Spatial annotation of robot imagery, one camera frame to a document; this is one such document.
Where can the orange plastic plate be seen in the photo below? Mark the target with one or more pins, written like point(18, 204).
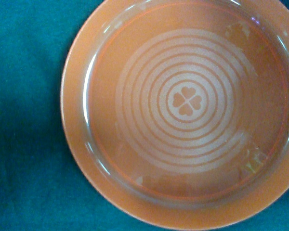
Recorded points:
point(177, 111)

